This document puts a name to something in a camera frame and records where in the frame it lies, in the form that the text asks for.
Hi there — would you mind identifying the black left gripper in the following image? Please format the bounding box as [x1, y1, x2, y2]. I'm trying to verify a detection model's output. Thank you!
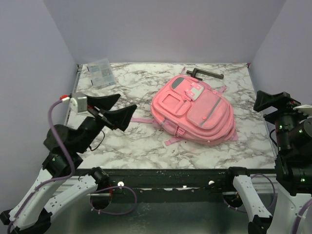
[77, 94, 138, 153]

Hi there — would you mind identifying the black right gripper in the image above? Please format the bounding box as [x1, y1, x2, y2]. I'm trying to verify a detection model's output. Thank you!
[254, 88, 312, 152]

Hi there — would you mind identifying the pink student backpack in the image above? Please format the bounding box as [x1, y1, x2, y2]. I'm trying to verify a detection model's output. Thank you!
[131, 69, 238, 146]

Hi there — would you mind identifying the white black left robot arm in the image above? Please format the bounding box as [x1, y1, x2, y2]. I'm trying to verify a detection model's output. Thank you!
[0, 92, 137, 234]

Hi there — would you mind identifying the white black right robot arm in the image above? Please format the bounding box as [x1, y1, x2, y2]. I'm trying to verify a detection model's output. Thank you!
[224, 91, 312, 234]

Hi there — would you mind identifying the clear plastic organizer box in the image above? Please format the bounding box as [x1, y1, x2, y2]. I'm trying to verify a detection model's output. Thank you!
[87, 58, 116, 87]

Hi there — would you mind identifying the black metal clamp tool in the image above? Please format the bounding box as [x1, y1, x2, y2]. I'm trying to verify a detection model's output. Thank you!
[186, 68, 224, 81]

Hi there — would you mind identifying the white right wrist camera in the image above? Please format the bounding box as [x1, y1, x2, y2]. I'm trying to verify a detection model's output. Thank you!
[293, 104, 312, 116]

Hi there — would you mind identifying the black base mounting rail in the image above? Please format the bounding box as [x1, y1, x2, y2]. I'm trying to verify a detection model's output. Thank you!
[80, 168, 254, 203]

